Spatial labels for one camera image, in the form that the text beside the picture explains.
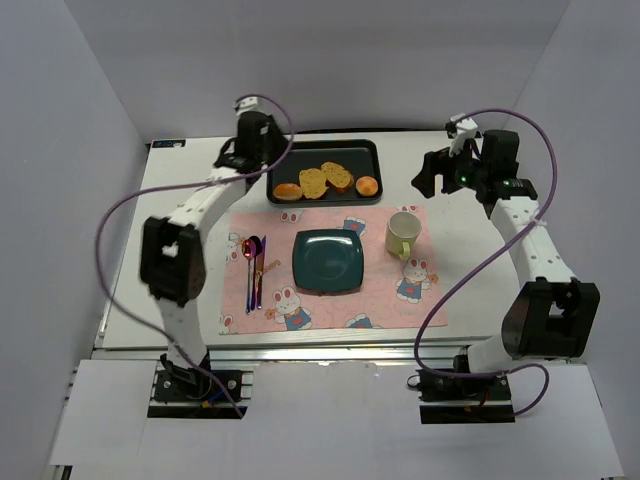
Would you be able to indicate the pale green mug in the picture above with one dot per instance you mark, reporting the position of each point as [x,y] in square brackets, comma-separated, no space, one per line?
[402,231]

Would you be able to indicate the glazed oval bread bun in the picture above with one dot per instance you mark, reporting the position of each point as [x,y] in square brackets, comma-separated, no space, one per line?
[287,192]

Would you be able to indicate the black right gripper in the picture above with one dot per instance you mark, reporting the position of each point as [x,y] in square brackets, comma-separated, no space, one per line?
[445,170]

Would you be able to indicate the small round bread roll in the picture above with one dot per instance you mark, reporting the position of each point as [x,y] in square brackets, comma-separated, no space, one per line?
[367,186]

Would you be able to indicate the black baking tray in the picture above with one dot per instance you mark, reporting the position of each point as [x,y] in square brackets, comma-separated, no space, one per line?
[360,157]

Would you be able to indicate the herb toast slice left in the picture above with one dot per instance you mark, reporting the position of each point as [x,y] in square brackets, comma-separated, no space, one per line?
[313,183]

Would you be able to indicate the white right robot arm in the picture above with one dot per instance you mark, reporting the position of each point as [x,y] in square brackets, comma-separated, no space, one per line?
[553,313]

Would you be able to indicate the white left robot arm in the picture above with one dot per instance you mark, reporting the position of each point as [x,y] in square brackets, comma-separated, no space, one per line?
[172,263]

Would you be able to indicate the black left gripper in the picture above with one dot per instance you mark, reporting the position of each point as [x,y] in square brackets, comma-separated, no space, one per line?
[273,151]

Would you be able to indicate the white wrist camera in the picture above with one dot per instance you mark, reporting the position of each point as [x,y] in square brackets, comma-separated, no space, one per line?
[249,104]
[460,128]

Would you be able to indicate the pink bunny placemat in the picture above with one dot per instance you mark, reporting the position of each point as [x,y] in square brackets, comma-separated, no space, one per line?
[394,294]

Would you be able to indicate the dark teal square plate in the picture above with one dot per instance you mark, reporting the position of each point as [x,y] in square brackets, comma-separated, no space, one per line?
[328,261]

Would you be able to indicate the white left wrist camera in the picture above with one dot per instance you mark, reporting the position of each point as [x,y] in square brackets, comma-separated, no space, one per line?
[249,104]

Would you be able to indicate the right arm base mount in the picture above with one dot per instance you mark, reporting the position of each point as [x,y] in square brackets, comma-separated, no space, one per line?
[447,400]

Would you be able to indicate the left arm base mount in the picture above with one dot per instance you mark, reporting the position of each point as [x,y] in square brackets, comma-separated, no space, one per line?
[179,393]

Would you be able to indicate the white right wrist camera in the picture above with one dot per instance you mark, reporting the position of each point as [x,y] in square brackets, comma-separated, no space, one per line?
[460,128]

